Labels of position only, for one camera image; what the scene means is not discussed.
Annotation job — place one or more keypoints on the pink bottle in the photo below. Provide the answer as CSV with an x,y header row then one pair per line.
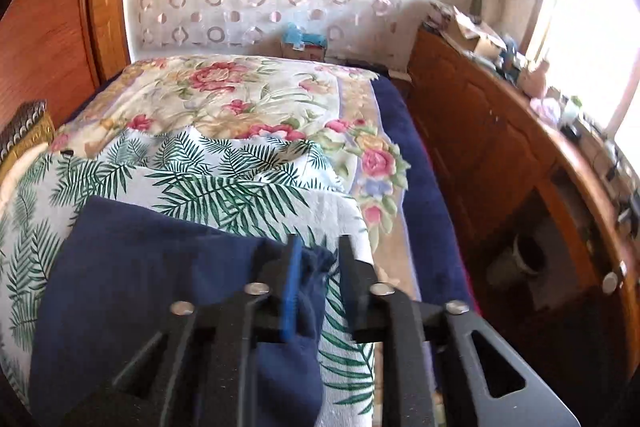
x,y
533,83

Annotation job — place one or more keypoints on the box with blue bag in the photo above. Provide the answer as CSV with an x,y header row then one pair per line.
x,y
305,44

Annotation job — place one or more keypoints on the open cardboard box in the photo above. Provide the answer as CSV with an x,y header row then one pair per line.
x,y
478,39

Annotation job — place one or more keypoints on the navy blue printed t-shirt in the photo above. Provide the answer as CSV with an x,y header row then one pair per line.
x,y
111,288

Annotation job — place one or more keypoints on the floral quilt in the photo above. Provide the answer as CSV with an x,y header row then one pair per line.
x,y
356,117

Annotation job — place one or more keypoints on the long wooden sideboard cabinet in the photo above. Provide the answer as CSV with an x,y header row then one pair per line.
x,y
537,231

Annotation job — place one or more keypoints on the window with wooden frame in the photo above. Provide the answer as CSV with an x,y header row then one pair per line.
x,y
592,47

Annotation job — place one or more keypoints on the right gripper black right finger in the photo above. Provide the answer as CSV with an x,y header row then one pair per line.
x,y
363,313

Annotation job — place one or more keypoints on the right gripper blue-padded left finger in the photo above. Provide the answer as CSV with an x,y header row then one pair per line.
x,y
287,286

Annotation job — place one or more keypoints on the palm-leaf print bedsheet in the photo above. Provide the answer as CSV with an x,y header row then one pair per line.
x,y
260,187

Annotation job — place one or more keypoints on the navy blue blanket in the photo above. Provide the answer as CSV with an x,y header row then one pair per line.
x,y
436,260

